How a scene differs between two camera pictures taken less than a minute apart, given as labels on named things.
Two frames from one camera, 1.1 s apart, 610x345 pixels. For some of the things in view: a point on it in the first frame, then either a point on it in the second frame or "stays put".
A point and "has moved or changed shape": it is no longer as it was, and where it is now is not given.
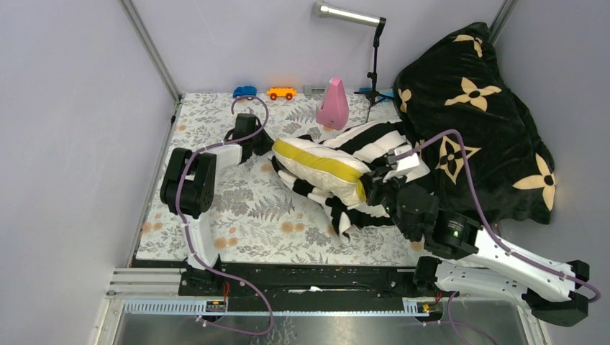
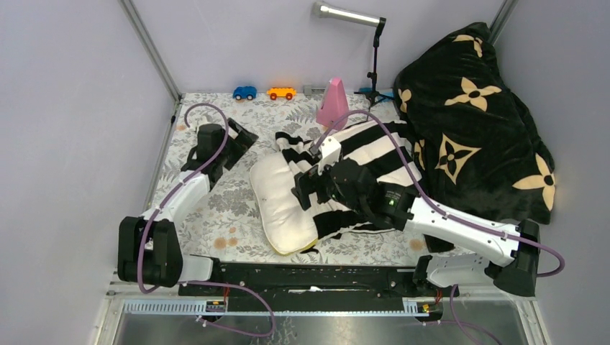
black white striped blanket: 392,159 has moved or changed shape
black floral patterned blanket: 456,86 stays put
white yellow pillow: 321,172 has moved or changed shape
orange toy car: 287,92 stays put
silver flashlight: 324,9 stays put
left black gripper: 266,145 → 244,141
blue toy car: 244,90 stays put
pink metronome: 333,111 stays put
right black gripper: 378,185 → 306,181
